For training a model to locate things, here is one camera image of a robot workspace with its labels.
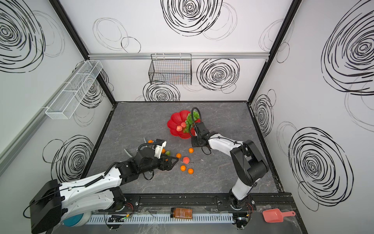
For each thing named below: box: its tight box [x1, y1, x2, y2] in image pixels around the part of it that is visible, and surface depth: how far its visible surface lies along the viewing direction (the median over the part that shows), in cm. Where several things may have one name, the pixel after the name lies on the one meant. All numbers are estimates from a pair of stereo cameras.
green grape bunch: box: [183, 110, 201, 134], surface depth 104 cm
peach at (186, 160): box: [182, 156, 190, 165], surface depth 88 cm
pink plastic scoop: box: [262, 208, 296, 223], surface depth 71 cm
